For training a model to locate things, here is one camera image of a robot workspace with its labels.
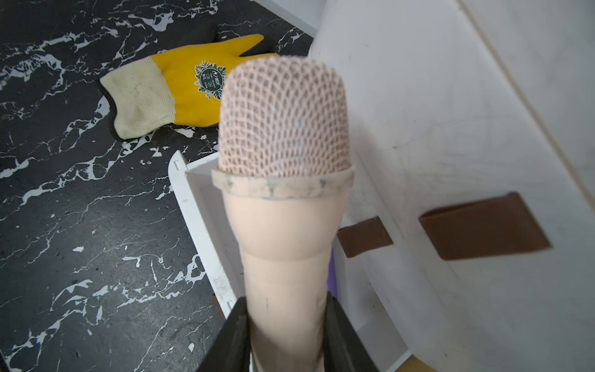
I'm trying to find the beige microphone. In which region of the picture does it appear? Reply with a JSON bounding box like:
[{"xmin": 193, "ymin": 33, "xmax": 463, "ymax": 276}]
[{"xmin": 212, "ymin": 57, "xmax": 355, "ymax": 371}]

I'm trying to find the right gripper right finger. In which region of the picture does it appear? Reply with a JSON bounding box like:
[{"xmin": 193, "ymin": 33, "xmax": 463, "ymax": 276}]
[{"xmin": 323, "ymin": 292, "xmax": 379, "ymax": 372}]

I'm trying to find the yellow work glove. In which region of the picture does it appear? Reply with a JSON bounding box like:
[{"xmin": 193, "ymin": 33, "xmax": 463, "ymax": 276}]
[{"xmin": 99, "ymin": 34, "xmax": 273, "ymax": 140}]

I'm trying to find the white drawer cabinet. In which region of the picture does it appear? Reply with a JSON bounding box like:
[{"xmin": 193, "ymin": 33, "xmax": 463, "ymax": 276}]
[{"xmin": 168, "ymin": 0, "xmax": 595, "ymax": 372}]

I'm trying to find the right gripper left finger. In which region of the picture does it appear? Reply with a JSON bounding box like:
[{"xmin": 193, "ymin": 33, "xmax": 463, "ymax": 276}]
[{"xmin": 196, "ymin": 297, "xmax": 251, "ymax": 372}]

